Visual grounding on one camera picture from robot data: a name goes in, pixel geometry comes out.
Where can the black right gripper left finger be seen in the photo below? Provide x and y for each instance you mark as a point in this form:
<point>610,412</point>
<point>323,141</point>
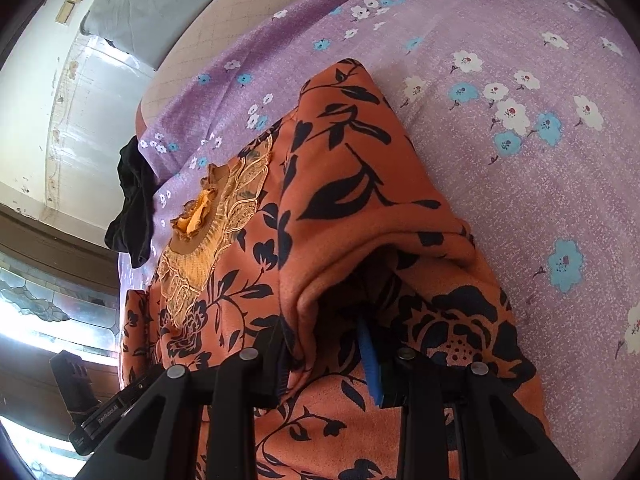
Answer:
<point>172,423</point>

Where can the black small garment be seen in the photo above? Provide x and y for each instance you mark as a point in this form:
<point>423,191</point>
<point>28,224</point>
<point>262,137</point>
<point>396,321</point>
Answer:
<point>132,229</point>

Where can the stained glass wooden door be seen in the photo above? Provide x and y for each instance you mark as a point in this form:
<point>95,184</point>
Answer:
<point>58,293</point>

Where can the purple floral bed sheet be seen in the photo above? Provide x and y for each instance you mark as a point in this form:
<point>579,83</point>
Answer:
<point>525,116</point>

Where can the grey pillow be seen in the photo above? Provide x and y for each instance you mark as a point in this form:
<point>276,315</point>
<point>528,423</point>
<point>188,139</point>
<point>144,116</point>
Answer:
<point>145,29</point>

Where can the orange black floral garment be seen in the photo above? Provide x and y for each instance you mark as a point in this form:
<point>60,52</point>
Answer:
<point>324,225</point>

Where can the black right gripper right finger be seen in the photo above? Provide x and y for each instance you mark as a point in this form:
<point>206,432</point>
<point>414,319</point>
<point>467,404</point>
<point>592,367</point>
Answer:
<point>496,437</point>

